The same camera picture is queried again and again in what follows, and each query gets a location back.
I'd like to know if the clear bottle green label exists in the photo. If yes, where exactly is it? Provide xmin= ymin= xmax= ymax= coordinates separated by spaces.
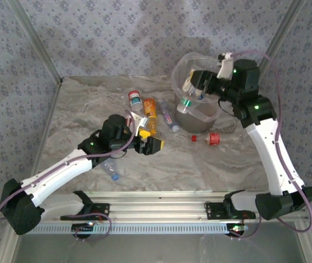
xmin=178 ymin=92 xmax=197 ymax=115

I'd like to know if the orange juice bottle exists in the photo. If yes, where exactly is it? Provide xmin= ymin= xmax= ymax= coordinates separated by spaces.
xmin=143 ymin=98 xmax=159 ymax=136

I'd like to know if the slim clear bottle pink label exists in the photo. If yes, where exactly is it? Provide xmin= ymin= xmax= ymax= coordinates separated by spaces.
xmin=158 ymin=100 xmax=180 ymax=133

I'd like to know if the wide bottle red teal label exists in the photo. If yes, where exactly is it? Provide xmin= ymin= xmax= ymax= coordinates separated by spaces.
xmin=128 ymin=90 xmax=145 ymax=112

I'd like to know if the red cap red label bottle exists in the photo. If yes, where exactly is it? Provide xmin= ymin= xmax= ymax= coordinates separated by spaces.
xmin=190 ymin=132 xmax=222 ymax=147

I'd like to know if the clear plastic bin liner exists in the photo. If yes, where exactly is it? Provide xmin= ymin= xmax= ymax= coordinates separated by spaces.
xmin=171 ymin=52 xmax=224 ymax=123

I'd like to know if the clear plastic bin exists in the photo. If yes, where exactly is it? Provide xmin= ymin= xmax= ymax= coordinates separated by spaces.
xmin=171 ymin=53 xmax=224 ymax=134

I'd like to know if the clear bottle blue cap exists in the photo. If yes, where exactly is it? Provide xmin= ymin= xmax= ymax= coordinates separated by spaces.
xmin=100 ymin=160 xmax=121 ymax=181

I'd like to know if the small black circuit board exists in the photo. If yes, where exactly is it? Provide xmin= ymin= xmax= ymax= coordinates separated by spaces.
xmin=225 ymin=223 xmax=249 ymax=236
xmin=71 ymin=222 xmax=95 ymax=232

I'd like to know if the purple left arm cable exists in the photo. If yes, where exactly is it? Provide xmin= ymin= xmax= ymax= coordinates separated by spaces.
xmin=0 ymin=109 xmax=137 ymax=221

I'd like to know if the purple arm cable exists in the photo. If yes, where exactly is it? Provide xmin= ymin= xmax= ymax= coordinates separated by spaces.
xmin=228 ymin=50 xmax=312 ymax=233
xmin=0 ymin=109 xmax=137 ymax=221

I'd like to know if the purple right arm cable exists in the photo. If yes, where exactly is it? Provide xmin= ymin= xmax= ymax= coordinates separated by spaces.
xmin=228 ymin=50 xmax=312 ymax=233

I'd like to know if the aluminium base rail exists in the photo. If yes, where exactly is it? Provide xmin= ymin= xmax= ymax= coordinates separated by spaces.
xmin=42 ymin=191 xmax=258 ymax=221

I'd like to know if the aluminium table edge rail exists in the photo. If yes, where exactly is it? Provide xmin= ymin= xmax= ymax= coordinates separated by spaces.
xmin=0 ymin=78 xmax=65 ymax=263

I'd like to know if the aluminium frame post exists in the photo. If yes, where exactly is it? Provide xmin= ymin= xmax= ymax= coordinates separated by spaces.
xmin=257 ymin=0 xmax=309 ymax=80
xmin=6 ymin=0 xmax=64 ymax=84

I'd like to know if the grey slotted cable duct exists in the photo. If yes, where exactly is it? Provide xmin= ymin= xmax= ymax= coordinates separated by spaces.
xmin=21 ymin=222 xmax=229 ymax=236

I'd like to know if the short purple cable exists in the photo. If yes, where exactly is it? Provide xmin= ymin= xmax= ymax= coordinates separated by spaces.
xmin=73 ymin=213 xmax=112 ymax=243
xmin=228 ymin=218 xmax=262 ymax=241

